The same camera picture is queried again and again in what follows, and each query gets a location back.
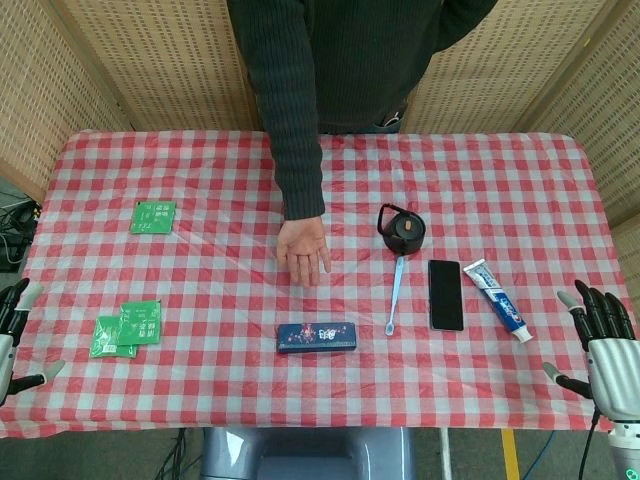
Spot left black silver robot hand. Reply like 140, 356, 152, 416
0, 277, 67, 407

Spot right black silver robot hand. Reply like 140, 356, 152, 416
543, 279, 640, 427

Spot bare human hand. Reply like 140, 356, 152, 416
276, 215, 333, 288

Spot small blue patterned box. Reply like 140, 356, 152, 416
276, 321, 358, 355

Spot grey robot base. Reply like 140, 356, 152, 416
199, 427, 416, 480

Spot red white checkered tablecloth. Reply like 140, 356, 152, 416
0, 129, 639, 440

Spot green square sachet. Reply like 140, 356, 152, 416
88, 315, 138, 360
117, 300, 163, 347
129, 200, 178, 235

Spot black round lid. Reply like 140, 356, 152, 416
376, 202, 427, 256

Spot light blue toothbrush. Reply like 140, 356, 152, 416
384, 254, 406, 337

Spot white blue toothpaste tube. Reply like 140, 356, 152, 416
462, 259, 534, 344

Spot dark knit sleeved arm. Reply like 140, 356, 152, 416
227, 0, 326, 222

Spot black smartphone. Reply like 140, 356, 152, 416
427, 259, 465, 332

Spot dark knit sweater torso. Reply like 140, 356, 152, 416
299, 0, 501, 135

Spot woven rattan screen panel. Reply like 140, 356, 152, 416
0, 0, 134, 204
399, 0, 609, 135
519, 0, 640, 321
59, 0, 261, 132

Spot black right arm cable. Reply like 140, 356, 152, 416
577, 407, 602, 480

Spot blue floor cable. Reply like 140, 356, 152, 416
519, 429, 557, 480

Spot black floor cable bundle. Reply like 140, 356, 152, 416
0, 187, 42, 274

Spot black cables under table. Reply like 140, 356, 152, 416
149, 428, 202, 480

